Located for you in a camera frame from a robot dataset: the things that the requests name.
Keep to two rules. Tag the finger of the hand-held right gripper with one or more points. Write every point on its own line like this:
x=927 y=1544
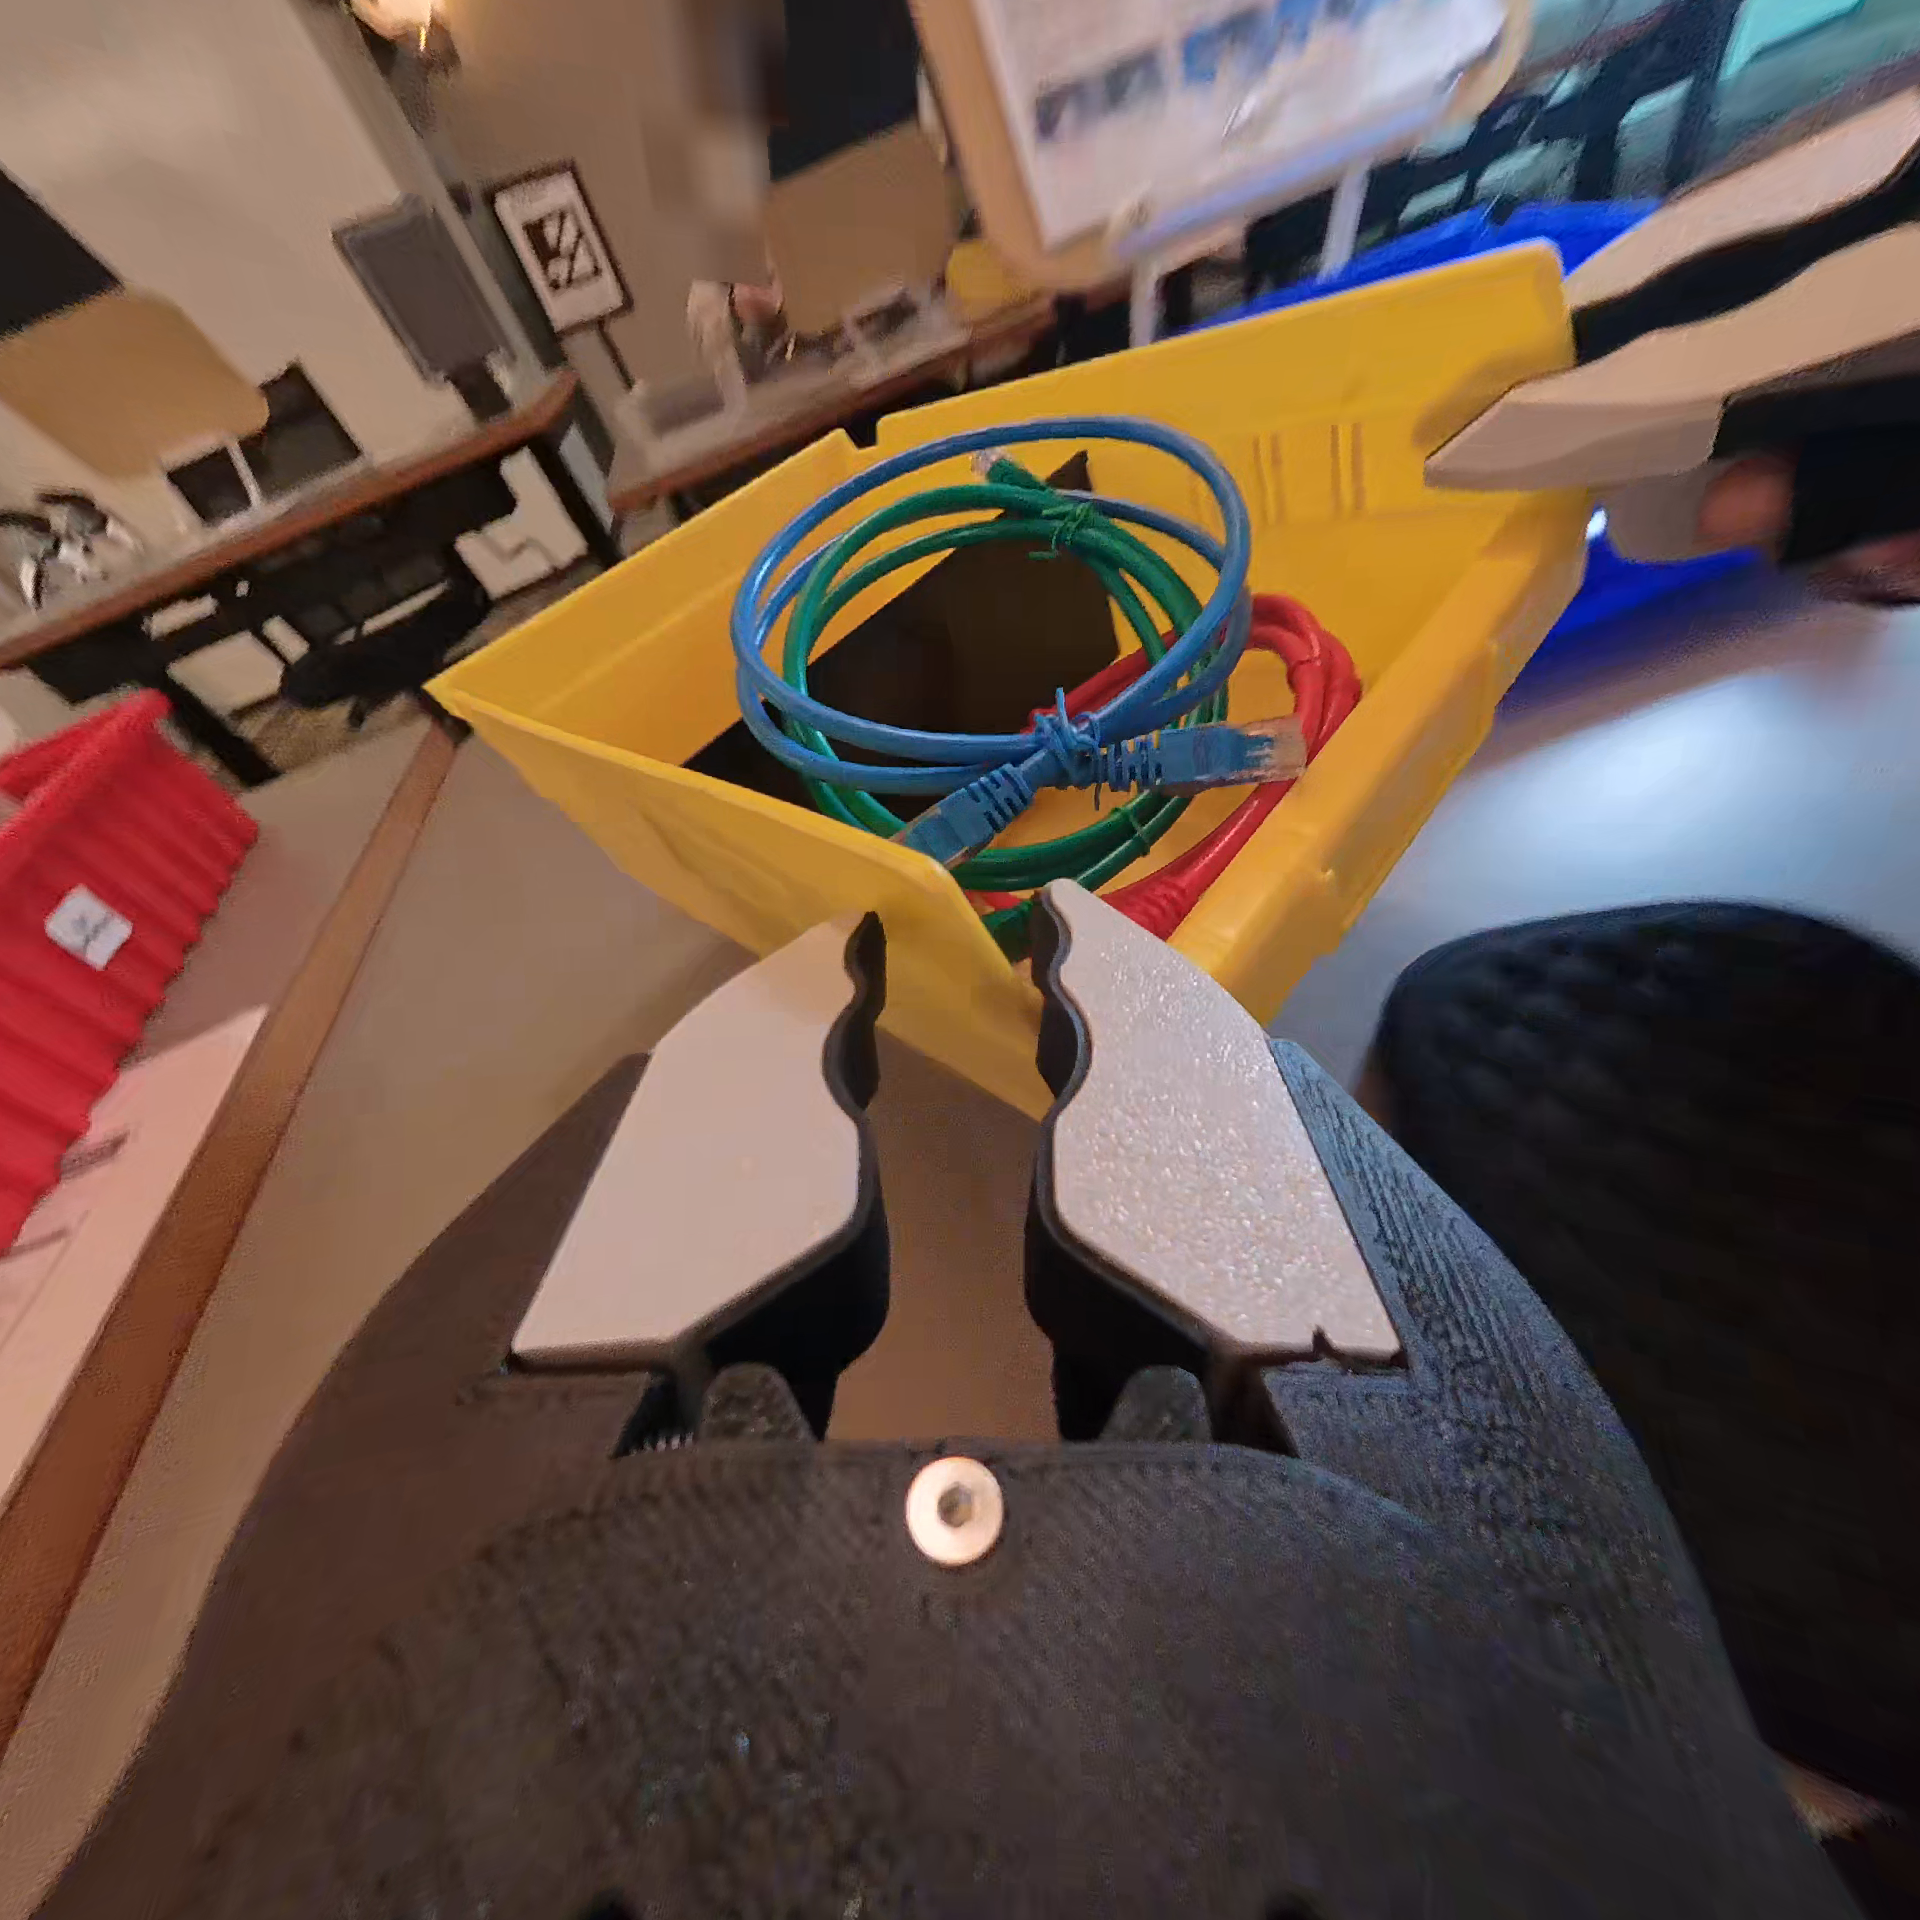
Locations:
x=1620 y=412
x=1771 y=188

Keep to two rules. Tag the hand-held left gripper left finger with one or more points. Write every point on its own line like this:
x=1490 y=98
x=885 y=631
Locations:
x=704 y=1185

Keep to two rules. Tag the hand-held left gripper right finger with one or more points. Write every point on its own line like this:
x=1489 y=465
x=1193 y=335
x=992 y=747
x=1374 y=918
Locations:
x=1199 y=1185

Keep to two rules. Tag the yellow plastic bin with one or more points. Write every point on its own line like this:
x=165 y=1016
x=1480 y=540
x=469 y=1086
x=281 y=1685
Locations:
x=631 y=705

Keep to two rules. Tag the person's right hand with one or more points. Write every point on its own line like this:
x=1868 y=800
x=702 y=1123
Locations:
x=1749 y=506

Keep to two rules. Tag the blue plastic bin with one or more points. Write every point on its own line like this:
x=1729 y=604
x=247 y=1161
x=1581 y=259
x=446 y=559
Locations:
x=1649 y=586

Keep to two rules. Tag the black mesh pad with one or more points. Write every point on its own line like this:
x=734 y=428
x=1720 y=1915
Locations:
x=1649 y=1200

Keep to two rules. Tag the printed instruction sheet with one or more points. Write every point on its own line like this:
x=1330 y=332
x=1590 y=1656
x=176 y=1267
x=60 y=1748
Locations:
x=1246 y=90

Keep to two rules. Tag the red plastic bin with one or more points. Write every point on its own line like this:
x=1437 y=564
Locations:
x=120 y=870

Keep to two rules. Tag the grey tablet screen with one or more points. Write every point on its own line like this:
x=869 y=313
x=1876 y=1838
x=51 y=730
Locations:
x=421 y=285

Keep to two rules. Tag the framed marker tag sign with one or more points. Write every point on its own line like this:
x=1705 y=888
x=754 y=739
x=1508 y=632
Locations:
x=558 y=247

